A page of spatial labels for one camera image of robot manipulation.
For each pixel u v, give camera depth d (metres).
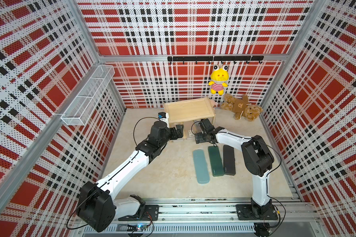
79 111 0.69
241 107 1.11
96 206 0.39
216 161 0.90
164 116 0.68
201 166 0.91
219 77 0.93
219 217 0.73
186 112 0.89
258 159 0.52
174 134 0.70
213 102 1.19
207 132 0.78
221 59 0.90
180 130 0.72
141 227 0.69
